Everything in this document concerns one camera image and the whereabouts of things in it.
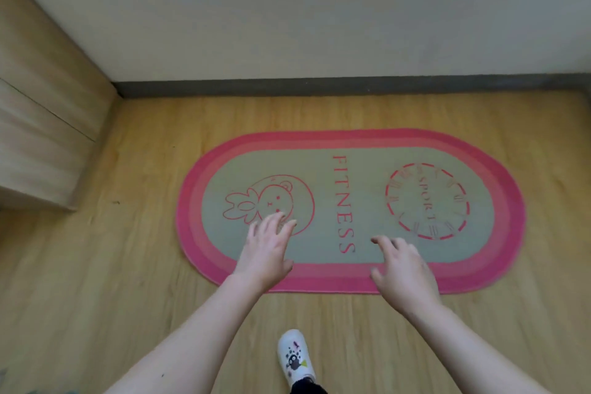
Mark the person's right hand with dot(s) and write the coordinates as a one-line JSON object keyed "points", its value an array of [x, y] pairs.
{"points": [[406, 276]]}

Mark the person's left hand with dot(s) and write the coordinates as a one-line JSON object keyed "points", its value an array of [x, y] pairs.
{"points": [[265, 255]]}

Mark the person's left thumb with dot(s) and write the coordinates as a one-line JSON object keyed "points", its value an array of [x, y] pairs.
{"points": [[286, 267]]}

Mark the person's right thumb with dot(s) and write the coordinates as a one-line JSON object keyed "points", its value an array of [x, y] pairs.
{"points": [[377, 279]]}

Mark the person's left forearm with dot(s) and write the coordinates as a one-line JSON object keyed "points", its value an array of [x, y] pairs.
{"points": [[184, 343]]}

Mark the person's right forearm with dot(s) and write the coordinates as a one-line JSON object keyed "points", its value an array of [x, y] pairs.
{"points": [[475, 352]]}

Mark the white clog shoe with charms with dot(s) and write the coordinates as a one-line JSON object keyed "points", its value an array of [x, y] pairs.
{"points": [[295, 356]]}

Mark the pink oval fitness mat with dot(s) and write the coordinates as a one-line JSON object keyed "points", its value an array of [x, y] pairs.
{"points": [[351, 176]]}

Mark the black trouser leg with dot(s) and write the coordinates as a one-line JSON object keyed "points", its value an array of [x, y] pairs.
{"points": [[307, 387]]}

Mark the dark grey baseboard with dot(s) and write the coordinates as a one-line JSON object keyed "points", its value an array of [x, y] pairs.
{"points": [[351, 85]]}

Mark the light wooden cabinet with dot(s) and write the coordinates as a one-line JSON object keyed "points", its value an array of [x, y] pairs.
{"points": [[41, 121]]}

